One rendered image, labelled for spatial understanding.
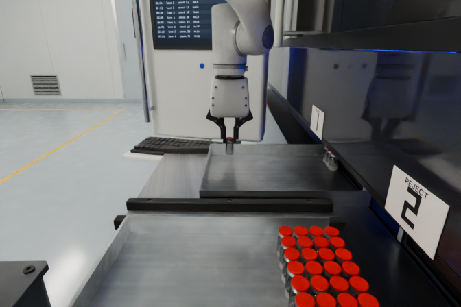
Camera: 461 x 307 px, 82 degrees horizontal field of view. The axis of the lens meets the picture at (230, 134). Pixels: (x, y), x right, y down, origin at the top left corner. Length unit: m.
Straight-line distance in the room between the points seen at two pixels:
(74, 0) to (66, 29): 0.59
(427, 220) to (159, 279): 0.33
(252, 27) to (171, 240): 0.42
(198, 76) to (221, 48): 0.47
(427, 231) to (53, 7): 6.61
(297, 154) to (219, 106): 0.28
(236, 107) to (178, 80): 0.50
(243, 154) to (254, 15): 0.39
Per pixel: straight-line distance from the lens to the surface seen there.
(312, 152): 0.80
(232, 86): 0.65
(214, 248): 0.45
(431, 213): 0.33
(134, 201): 0.56
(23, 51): 7.08
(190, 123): 1.14
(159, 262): 0.45
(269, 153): 0.78
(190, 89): 1.11
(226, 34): 0.63
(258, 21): 0.57
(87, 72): 6.42
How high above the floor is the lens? 1.19
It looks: 19 degrees down
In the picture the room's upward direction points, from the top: straight up
